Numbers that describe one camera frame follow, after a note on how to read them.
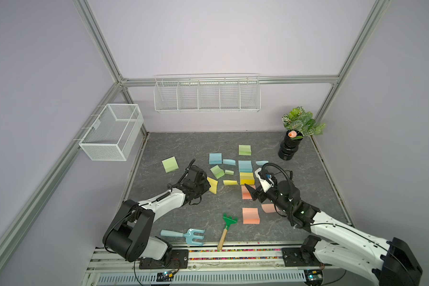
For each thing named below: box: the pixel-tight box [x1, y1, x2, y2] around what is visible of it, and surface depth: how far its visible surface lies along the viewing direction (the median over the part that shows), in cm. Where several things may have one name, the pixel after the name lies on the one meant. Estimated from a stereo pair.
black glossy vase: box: [277, 129, 304, 161], surface depth 103 cm
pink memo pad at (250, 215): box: [241, 207, 261, 225], surface depth 86 cm
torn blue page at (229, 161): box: [222, 159, 236, 166], surface depth 108 cm
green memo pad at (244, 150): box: [238, 144, 252, 156], surface depth 114 cm
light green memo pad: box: [161, 156, 180, 174], surface depth 106 cm
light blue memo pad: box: [208, 153, 223, 165], surface depth 110 cm
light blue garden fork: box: [159, 228, 205, 247], surface depth 81 cm
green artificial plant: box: [281, 106, 326, 140], surface depth 93 cm
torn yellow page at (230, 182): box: [222, 179, 238, 186], surface depth 99 cm
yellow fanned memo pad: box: [206, 176, 219, 195], surface depth 96 cm
